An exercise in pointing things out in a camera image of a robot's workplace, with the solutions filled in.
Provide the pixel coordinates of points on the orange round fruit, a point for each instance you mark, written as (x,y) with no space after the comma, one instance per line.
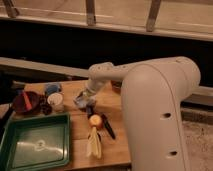
(96,121)

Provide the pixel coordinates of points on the small red brown bowl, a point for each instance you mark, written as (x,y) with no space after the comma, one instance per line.
(116,86)

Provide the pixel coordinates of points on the blue grey towel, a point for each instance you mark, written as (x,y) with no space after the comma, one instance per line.
(81,104)

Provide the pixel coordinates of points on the green plastic tray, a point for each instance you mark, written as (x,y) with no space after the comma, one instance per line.
(36,144)

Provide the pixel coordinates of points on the blue sponge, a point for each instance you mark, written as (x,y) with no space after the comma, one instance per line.
(52,88)

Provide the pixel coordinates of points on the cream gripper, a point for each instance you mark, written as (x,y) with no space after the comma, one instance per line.
(87,95)

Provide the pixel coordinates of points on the wooden table board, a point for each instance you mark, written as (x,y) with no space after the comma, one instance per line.
(115,153)

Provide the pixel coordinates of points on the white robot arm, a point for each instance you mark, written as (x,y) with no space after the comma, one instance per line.
(151,94)

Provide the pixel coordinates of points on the dark red bowl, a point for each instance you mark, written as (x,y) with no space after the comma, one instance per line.
(26,102)

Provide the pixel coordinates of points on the pale yellow banana peel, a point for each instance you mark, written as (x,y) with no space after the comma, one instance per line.
(94,144)

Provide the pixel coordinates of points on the white cup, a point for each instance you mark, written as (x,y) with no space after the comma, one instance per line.
(55,100)

